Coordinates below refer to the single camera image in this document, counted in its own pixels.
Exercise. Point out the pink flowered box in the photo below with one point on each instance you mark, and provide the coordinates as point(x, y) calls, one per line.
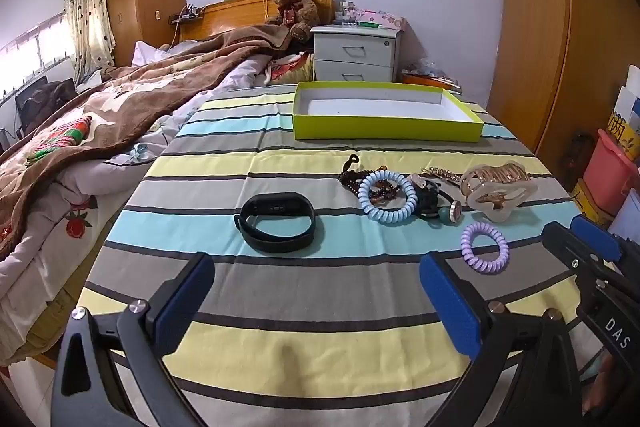
point(385, 18)

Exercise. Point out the green cardboard box tray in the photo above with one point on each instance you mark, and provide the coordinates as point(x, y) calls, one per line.
point(380, 127)

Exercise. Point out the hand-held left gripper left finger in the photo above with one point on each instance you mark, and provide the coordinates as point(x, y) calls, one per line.
point(182, 307)

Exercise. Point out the large wooden wardrobe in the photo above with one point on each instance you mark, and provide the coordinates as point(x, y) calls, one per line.
point(540, 32)

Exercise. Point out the wooden bed headboard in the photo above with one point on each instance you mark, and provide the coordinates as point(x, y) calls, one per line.
point(235, 17)

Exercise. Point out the dark chair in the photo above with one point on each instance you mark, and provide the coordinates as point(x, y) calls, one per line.
point(40, 102)

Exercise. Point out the yellow cardboard box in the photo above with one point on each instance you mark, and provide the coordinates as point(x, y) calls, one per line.
point(590, 204)

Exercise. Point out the orange box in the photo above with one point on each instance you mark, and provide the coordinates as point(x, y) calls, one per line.
point(425, 79)

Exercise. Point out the clear glass jar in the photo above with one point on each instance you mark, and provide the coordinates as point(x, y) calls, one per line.
point(344, 13)

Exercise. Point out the barred window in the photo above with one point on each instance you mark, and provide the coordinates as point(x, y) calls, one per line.
point(30, 57)

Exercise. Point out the power strip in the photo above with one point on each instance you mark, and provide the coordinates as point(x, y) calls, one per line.
point(187, 14)

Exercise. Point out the grey two-drawer nightstand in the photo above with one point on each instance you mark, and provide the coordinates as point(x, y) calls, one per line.
point(350, 52)

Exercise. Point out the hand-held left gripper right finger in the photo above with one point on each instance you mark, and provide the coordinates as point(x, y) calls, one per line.
point(450, 307)

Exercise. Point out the person's right hand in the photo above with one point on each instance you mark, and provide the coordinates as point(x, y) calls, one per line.
point(600, 382)

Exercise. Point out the brown fleece blanket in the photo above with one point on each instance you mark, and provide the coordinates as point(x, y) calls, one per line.
point(125, 107)

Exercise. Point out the red green striped cloth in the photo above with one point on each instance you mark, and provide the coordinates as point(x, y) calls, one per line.
point(62, 139)

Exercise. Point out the brown teddy bear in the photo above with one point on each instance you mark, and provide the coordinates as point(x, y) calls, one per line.
point(292, 7)

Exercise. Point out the yellow patterned pillow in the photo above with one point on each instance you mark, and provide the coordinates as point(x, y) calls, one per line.
point(290, 69)

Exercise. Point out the pink plastic bucket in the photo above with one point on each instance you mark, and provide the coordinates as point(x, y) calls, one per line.
point(607, 177)

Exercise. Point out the white floral quilt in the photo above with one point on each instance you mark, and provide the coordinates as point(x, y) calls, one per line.
point(95, 179)

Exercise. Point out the striped tablecloth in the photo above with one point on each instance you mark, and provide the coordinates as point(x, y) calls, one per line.
point(300, 332)

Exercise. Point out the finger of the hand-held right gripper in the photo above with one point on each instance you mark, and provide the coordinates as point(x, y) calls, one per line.
point(595, 238)
point(570, 252)

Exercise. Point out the black fitness band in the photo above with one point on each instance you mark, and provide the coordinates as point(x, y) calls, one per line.
point(280, 206)

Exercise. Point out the rose gold hair claw clip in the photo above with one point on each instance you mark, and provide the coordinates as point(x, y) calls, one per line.
point(500, 207)

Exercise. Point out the dotted patterned curtain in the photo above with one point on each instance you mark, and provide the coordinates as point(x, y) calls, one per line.
point(87, 22)

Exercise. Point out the white cardboard boards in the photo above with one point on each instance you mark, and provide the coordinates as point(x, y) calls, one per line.
point(627, 102)

